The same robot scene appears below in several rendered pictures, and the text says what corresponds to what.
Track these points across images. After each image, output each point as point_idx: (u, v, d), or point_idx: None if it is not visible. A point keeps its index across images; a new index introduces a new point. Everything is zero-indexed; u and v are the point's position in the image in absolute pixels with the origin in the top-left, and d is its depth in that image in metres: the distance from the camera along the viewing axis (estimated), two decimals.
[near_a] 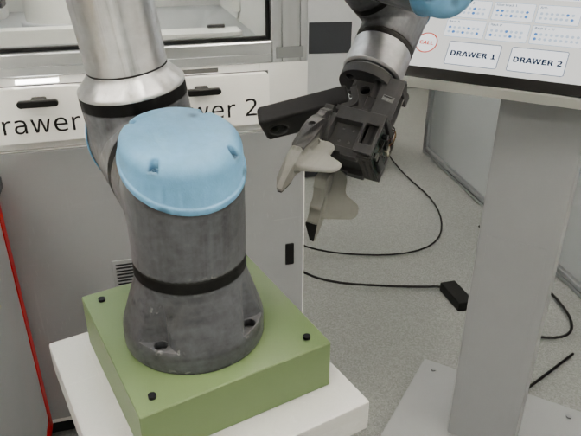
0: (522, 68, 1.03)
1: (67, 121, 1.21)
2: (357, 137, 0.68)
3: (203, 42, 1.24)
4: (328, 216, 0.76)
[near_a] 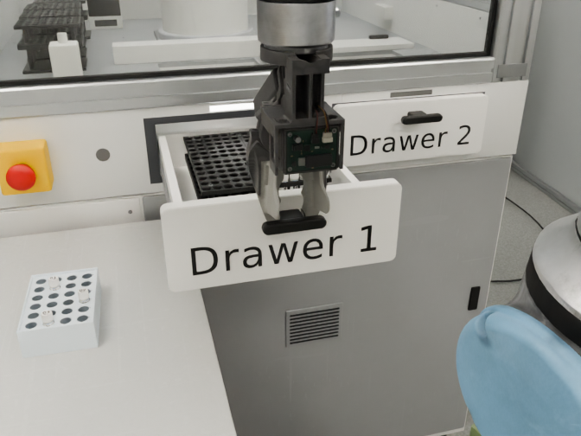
0: None
1: (322, 244, 0.74)
2: (269, 151, 0.60)
3: (418, 60, 1.05)
4: (316, 206, 0.68)
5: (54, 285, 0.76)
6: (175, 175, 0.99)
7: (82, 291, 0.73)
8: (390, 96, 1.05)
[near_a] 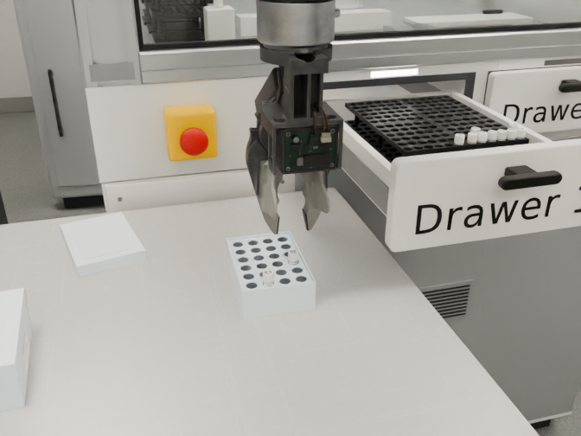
0: None
1: (539, 204, 0.72)
2: (268, 150, 0.60)
3: (573, 27, 1.03)
4: (317, 206, 0.68)
5: (455, 141, 0.77)
6: None
7: (294, 253, 0.71)
8: (544, 64, 1.03)
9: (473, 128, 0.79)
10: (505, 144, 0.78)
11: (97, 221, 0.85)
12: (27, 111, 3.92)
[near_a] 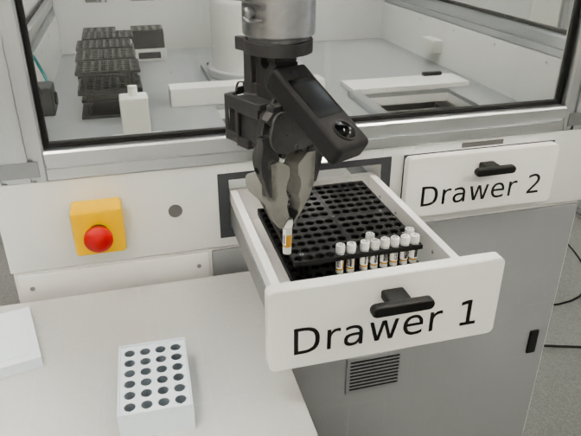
0: None
1: (422, 320, 0.72)
2: None
3: (490, 110, 1.03)
4: None
5: (347, 249, 0.78)
6: None
7: (337, 244, 0.78)
8: (462, 146, 1.03)
9: (367, 234, 0.80)
10: (398, 250, 0.79)
11: (2, 319, 0.86)
12: None
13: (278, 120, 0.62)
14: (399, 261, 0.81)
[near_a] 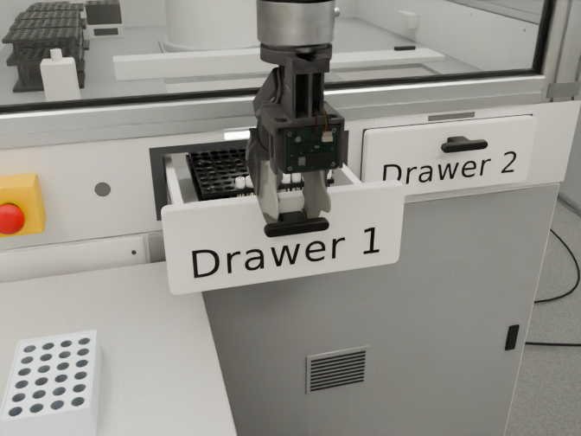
0: None
1: (324, 246, 0.73)
2: (269, 150, 0.60)
3: (460, 79, 0.93)
4: (317, 206, 0.68)
5: None
6: (176, 176, 0.98)
7: (247, 176, 0.79)
8: (428, 119, 0.93)
9: None
10: None
11: None
12: None
13: None
14: None
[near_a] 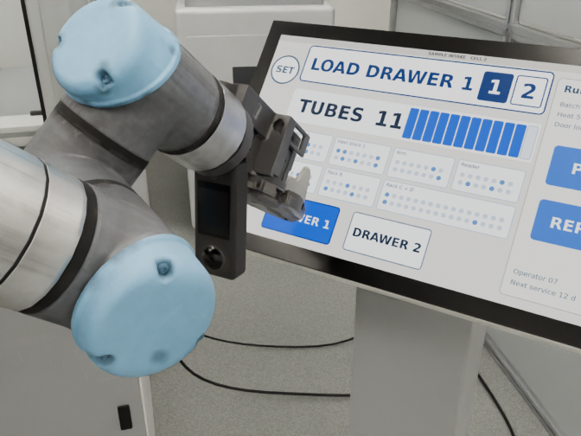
0: (365, 248, 0.68)
1: None
2: (296, 150, 0.60)
3: None
4: None
5: None
6: None
7: None
8: None
9: None
10: None
11: None
12: None
13: None
14: None
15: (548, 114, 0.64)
